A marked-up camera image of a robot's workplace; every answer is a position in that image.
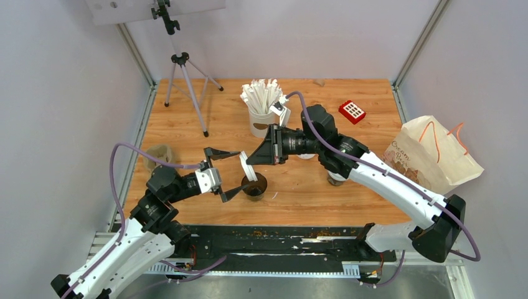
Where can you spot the white coffee cup lid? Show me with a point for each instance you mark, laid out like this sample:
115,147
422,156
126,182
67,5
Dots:
248,169

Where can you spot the camera tripod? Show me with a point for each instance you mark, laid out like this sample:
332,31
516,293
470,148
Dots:
180,60

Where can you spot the white perforated board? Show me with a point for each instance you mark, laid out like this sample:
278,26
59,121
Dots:
123,11

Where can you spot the cardboard cup carrier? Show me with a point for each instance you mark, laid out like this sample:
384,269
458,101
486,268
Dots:
161,152

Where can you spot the paper takeout bag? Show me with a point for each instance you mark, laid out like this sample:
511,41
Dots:
431,155

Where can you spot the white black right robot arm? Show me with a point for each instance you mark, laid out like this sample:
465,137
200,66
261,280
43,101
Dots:
435,221

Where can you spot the white cup of straws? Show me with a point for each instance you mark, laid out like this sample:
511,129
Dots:
259,96

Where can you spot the red white toy block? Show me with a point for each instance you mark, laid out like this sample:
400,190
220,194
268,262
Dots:
352,112

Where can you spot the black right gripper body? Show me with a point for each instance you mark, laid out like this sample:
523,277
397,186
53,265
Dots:
291,143

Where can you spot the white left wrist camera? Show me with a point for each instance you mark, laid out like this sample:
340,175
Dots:
208,180

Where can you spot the aluminium rail frame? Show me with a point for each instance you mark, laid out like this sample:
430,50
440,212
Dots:
353,270

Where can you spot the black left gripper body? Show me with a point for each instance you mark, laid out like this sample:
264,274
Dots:
216,190

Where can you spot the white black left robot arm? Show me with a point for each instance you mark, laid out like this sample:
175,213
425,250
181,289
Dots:
150,234

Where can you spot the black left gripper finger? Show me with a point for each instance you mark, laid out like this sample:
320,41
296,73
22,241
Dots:
228,195
213,154

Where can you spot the brown cup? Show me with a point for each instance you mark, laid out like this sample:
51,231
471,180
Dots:
254,190
335,179

